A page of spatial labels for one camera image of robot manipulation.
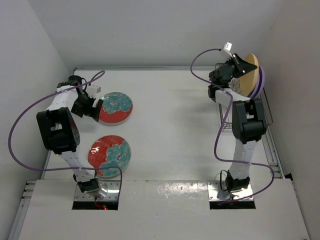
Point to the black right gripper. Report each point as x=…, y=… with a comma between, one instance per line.
x=241, y=65

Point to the cream plate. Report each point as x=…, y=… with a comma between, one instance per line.
x=235, y=85

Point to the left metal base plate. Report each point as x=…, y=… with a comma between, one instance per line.
x=108, y=192

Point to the red teal floral plate lower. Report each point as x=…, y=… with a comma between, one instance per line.
x=110, y=151

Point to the metal base plate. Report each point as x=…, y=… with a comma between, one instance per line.
x=216, y=193
x=108, y=192

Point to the lavender plate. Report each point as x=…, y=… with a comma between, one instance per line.
x=255, y=89
x=262, y=81

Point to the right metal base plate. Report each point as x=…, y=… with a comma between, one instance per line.
x=216, y=193

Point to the grey wire dish rack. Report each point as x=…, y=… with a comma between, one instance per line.
x=227, y=125

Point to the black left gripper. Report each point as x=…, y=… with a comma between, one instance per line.
x=90, y=111

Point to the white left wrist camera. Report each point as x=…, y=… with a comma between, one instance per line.
x=92, y=91

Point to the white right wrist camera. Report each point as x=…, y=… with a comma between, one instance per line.
x=226, y=50

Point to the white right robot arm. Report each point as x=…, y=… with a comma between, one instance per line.
x=248, y=127

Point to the red teal floral plate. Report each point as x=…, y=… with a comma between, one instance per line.
x=110, y=151
x=116, y=108

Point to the orange plate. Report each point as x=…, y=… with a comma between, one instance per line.
x=247, y=83

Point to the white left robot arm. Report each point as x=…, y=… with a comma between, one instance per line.
x=60, y=134

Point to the red teal floral plate upper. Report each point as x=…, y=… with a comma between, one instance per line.
x=116, y=108

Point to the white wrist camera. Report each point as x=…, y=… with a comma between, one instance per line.
x=226, y=50
x=92, y=91

